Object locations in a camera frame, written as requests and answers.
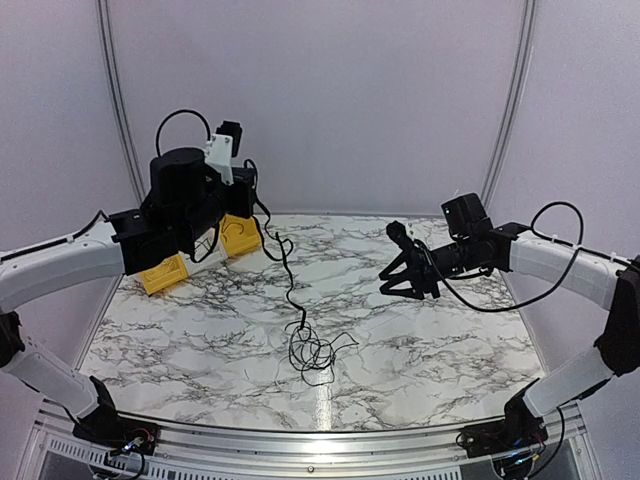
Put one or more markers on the right corner aluminium post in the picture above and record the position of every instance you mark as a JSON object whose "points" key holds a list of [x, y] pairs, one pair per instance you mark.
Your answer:
{"points": [[514, 97]]}

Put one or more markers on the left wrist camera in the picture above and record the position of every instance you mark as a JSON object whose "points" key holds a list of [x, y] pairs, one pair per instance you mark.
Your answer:
{"points": [[221, 148]]}

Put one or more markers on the yellow bin far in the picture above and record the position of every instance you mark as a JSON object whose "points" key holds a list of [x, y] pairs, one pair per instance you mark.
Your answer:
{"points": [[239, 236]]}

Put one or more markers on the aluminium front rail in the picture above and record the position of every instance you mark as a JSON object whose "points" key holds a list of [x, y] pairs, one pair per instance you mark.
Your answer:
{"points": [[192, 451]]}

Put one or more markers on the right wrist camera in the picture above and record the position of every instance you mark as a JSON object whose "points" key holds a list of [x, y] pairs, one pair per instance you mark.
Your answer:
{"points": [[397, 233]]}

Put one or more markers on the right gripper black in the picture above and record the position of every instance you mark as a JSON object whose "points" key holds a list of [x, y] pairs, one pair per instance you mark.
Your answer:
{"points": [[422, 275]]}

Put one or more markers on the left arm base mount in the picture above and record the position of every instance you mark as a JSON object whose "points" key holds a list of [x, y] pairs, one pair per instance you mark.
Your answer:
{"points": [[115, 432]]}

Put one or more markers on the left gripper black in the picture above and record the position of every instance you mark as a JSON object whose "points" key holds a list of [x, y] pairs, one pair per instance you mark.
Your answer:
{"points": [[243, 206]]}

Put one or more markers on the yellow bin near left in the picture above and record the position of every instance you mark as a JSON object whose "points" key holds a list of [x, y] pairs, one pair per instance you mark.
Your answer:
{"points": [[169, 272]]}

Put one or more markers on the left corner aluminium post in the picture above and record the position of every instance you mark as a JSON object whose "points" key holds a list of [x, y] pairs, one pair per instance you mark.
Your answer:
{"points": [[116, 96]]}

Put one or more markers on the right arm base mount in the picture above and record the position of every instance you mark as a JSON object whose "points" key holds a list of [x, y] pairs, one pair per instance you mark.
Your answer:
{"points": [[515, 431]]}

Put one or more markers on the white bin middle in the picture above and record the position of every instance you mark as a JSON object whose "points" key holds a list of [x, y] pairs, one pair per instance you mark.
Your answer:
{"points": [[206, 256]]}

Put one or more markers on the corner aluminium post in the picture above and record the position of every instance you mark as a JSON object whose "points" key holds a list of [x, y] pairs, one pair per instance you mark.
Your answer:
{"points": [[116, 96], [514, 97]]}

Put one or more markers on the yellow bin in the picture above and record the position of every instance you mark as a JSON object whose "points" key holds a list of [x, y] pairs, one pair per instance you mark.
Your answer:
{"points": [[239, 236], [169, 272]]}

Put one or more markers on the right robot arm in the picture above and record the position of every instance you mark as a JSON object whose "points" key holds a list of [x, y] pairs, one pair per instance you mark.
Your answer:
{"points": [[479, 247]]}

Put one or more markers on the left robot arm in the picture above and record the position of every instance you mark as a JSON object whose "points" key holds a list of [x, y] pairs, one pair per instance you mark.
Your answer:
{"points": [[191, 191]]}

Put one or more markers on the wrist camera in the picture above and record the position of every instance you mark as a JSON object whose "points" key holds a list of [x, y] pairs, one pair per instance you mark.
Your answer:
{"points": [[397, 233], [221, 148]]}

